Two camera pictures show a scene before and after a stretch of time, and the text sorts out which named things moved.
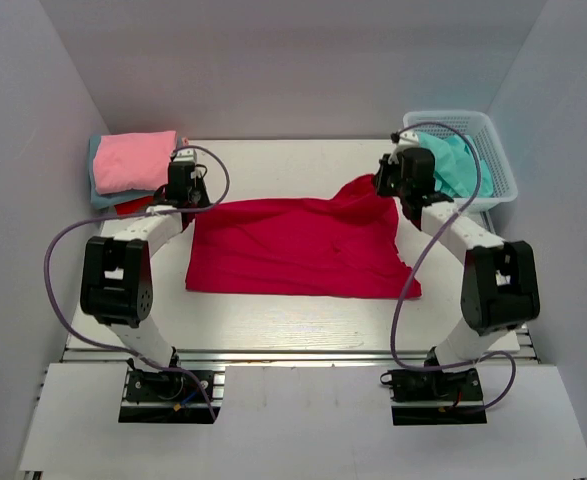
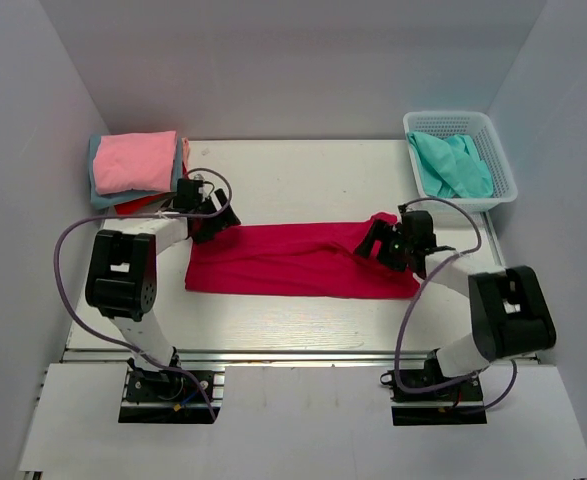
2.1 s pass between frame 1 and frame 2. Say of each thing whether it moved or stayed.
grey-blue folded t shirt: stayed
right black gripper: moved
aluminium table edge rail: stayed
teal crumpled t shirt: stayed
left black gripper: moved
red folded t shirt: stayed
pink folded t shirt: stayed
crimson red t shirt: moved
